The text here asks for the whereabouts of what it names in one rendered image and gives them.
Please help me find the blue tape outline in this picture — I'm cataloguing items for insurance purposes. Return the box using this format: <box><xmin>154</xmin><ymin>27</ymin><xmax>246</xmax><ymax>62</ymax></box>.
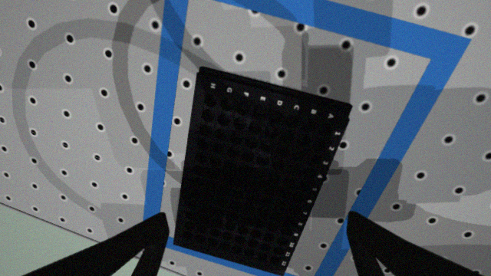
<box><xmin>143</xmin><ymin>0</ymin><xmax>472</xmax><ymax>276</ymax></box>

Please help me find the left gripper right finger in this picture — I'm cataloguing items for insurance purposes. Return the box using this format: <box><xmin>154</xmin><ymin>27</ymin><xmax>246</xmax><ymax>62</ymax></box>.
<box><xmin>347</xmin><ymin>211</ymin><xmax>483</xmax><ymax>276</ymax></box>

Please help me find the black well plate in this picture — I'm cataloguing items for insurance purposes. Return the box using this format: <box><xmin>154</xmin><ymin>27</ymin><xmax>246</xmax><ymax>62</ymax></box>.
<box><xmin>173</xmin><ymin>67</ymin><xmax>353</xmax><ymax>276</ymax></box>

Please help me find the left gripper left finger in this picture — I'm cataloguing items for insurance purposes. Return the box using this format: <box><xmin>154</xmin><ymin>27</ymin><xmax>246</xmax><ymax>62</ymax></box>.
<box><xmin>22</xmin><ymin>212</ymin><xmax>170</xmax><ymax>276</ymax></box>

